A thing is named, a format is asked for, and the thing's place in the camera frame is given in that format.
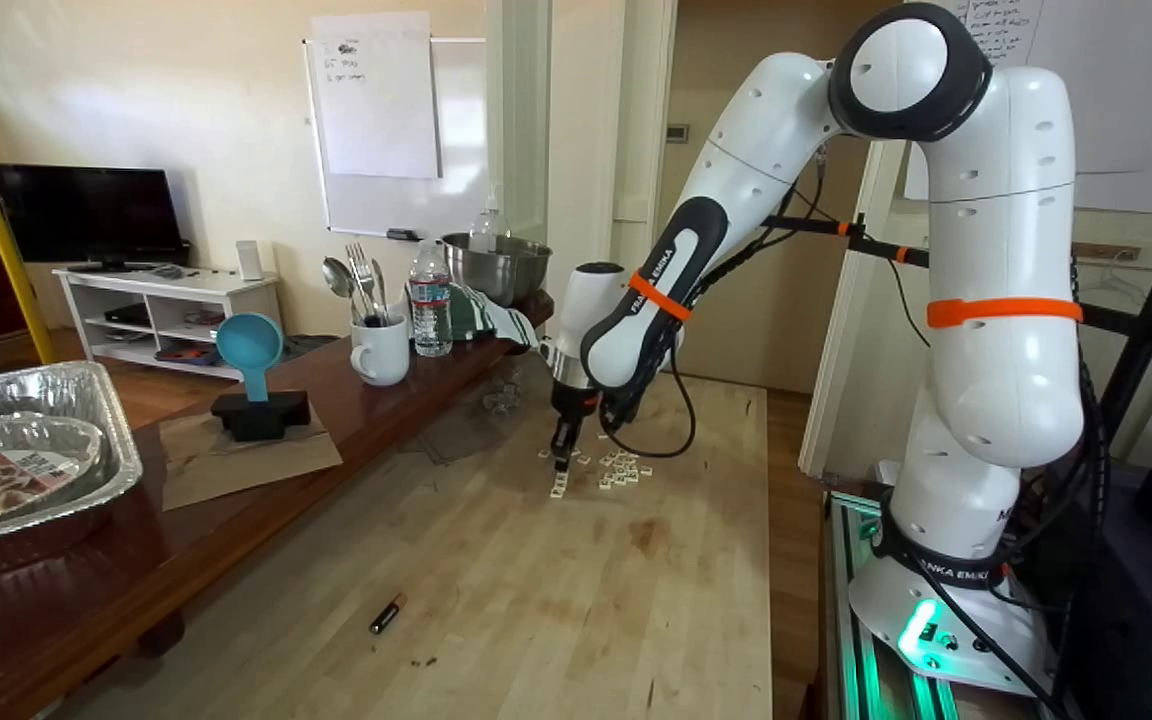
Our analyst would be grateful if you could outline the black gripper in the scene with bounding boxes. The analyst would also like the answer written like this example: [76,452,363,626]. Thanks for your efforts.
[549,383,594,470]

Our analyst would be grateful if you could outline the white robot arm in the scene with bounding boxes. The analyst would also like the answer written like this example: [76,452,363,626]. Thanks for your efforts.
[579,5,1085,588]

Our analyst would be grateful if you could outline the white green cloth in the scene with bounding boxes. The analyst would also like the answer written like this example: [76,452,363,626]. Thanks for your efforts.
[453,284,537,348]

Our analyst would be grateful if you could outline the stainless steel mixing bowl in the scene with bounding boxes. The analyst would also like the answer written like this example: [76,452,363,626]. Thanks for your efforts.
[462,234,549,305]

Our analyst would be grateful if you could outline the white ceramic mug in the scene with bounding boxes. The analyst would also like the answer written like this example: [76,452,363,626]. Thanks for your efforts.
[348,316,413,389]

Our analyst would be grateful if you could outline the clear plastic water bottle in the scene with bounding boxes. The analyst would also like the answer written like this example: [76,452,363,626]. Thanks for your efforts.
[408,243,453,354]

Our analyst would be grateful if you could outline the black marker pen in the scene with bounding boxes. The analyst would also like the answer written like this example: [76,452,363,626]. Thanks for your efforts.
[369,597,405,636]

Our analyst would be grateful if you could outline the metal utensils in mug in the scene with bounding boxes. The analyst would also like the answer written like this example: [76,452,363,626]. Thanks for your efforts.
[320,243,387,318]

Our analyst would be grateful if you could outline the black scoop stand block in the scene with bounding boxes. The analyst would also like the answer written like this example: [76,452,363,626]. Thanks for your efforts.
[210,390,306,441]

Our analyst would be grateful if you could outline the brown cardboard sheet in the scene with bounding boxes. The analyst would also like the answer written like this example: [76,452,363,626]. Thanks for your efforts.
[161,415,338,507]

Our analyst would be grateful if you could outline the blue measuring scoop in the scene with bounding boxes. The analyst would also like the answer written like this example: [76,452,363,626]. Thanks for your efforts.
[216,311,283,405]

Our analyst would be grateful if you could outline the white whiteboard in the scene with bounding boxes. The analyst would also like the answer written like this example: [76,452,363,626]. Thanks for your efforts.
[302,37,487,234]

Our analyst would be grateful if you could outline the white paper flip chart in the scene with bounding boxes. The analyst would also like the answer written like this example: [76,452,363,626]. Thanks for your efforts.
[306,11,438,181]

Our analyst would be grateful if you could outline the white tv shelf unit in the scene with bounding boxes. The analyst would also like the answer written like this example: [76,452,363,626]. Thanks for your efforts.
[54,267,279,381]

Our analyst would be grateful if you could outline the black flat screen television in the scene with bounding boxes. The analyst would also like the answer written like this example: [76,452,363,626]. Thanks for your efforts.
[0,164,187,267]

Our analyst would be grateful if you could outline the aluminium foil tray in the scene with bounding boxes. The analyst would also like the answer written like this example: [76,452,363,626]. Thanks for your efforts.
[0,360,145,538]

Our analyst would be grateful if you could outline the dark wooden side table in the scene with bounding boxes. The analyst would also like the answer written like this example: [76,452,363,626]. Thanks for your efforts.
[0,339,507,720]

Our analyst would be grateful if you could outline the black equipment case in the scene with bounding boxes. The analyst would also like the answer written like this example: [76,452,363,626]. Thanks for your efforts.
[1064,467,1152,720]

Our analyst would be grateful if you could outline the yellow stick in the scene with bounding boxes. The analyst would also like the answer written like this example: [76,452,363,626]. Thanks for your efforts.
[0,213,54,363]

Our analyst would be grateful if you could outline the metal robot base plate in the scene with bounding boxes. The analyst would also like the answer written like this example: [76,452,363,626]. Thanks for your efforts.
[846,557,1051,700]

